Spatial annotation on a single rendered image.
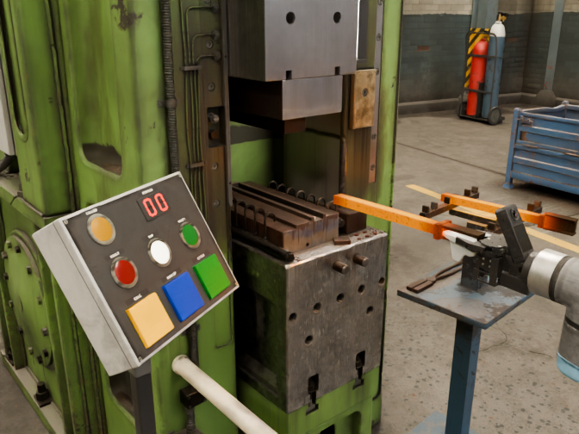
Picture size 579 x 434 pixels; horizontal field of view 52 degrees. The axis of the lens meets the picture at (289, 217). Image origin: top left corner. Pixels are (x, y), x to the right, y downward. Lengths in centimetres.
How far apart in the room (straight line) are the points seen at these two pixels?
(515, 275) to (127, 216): 75
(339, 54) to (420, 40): 790
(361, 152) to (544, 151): 370
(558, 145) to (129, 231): 460
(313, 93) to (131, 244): 64
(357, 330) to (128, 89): 93
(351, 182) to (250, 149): 37
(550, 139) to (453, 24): 473
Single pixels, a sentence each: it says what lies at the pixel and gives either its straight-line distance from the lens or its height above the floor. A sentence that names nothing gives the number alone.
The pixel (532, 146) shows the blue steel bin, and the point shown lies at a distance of 551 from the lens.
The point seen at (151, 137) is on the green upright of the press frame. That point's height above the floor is 124.
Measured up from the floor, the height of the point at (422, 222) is 108.
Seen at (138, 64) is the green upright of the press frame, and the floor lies 141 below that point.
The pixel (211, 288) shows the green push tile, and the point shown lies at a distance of 121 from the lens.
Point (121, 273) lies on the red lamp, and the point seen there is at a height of 109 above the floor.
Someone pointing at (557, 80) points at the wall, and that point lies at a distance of 1069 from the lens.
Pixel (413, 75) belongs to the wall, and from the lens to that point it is 942.
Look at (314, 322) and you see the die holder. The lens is 163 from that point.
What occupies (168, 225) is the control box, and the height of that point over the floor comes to 112.
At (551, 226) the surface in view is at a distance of 179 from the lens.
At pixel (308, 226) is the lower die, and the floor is 98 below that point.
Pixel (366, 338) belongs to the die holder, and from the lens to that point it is 183.
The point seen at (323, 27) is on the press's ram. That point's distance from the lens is 152.
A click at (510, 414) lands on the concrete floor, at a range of 264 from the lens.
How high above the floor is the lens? 152
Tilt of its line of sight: 19 degrees down
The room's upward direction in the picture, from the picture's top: straight up
